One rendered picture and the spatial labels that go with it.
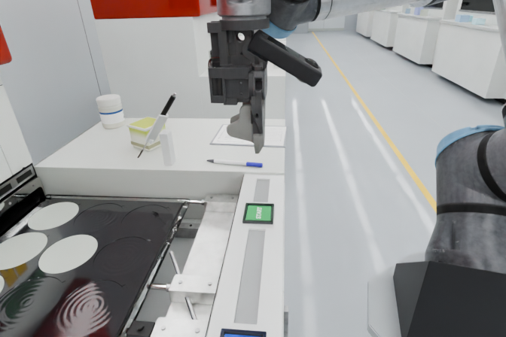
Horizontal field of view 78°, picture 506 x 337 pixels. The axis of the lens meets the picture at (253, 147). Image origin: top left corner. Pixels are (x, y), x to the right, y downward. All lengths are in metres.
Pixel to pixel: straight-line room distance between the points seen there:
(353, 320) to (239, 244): 1.19
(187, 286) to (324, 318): 1.15
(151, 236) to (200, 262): 0.12
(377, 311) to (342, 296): 1.08
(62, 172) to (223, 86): 0.56
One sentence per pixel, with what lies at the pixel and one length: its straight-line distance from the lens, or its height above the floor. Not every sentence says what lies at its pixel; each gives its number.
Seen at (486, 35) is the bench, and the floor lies 0.80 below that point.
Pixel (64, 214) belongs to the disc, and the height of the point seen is 0.90.
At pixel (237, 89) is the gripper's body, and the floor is 1.21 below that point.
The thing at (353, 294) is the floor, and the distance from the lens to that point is 1.77.
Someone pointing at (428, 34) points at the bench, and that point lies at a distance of 6.84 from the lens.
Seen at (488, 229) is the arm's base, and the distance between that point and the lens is 0.58.
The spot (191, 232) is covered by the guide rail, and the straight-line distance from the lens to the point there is 0.77.
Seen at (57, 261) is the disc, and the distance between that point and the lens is 0.72.
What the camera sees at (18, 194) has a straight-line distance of 0.91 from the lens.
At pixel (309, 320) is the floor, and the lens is 1.64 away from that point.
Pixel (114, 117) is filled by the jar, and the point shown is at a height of 1.00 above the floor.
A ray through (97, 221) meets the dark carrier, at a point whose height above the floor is 0.90.
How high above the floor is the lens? 1.33
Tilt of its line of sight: 26 degrees down
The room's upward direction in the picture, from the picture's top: 2 degrees counter-clockwise
